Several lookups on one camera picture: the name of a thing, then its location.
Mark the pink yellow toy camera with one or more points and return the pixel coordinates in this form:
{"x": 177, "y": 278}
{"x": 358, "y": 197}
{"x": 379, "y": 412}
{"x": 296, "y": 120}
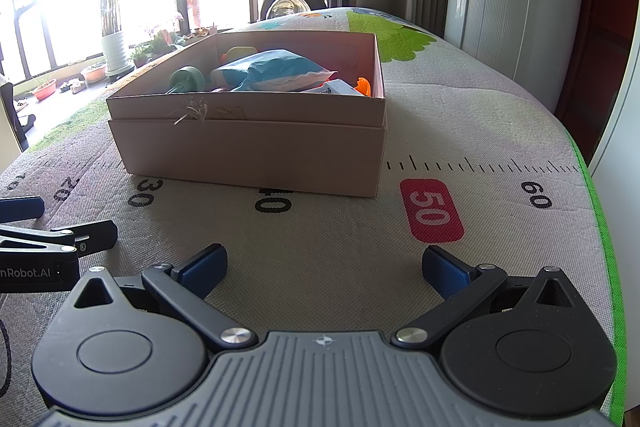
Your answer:
{"x": 235, "y": 53}

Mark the pink cardboard box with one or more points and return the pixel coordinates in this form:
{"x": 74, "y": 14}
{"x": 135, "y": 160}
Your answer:
{"x": 250, "y": 152}

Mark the blue tissue packet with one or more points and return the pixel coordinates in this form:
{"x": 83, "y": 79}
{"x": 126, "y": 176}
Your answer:
{"x": 270, "y": 67}

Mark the orange plastic scoop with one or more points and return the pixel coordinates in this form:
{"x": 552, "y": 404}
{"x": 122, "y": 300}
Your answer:
{"x": 363, "y": 87}

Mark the dark red cabinet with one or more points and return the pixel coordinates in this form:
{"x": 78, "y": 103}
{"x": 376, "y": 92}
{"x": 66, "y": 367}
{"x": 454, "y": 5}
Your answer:
{"x": 610, "y": 7}

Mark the tall white plant pot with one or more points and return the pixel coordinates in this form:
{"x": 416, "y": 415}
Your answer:
{"x": 115, "y": 52}

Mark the small green potted plant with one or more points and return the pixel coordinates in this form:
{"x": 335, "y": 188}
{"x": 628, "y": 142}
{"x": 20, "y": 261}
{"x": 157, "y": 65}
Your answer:
{"x": 139, "y": 57}

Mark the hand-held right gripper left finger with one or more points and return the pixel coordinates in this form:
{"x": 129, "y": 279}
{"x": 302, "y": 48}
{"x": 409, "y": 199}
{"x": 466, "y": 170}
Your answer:
{"x": 202, "y": 269}

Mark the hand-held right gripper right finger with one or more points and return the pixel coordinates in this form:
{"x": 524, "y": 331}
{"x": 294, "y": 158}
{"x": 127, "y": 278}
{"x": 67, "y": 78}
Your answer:
{"x": 445, "y": 272}

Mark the printed play mat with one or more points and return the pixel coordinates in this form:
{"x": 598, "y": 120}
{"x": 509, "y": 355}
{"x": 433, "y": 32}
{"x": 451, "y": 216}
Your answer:
{"x": 325, "y": 227}

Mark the red planter basin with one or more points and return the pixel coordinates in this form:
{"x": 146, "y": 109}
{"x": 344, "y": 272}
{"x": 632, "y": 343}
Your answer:
{"x": 44, "y": 91}

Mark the flowering potted plant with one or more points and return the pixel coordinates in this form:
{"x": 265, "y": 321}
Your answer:
{"x": 162, "y": 42}

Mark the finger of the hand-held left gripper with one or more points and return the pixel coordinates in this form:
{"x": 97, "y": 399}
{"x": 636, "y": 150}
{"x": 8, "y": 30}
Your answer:
{"x": 95, "y": 234}
{"x": 22, "y": 209}

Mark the pink plant pot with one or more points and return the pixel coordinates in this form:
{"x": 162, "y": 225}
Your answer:
{"x": 93, "y": 74}

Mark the white battery charger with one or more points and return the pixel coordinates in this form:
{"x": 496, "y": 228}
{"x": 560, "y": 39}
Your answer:
{"x": 342, "y": 88}

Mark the black furniture leg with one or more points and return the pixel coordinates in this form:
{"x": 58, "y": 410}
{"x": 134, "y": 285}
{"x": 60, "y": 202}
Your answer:
{"x": 10, "y": 117}

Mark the teal plastic toy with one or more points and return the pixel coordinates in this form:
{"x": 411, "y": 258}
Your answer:
{"x": 189, "y": 79}

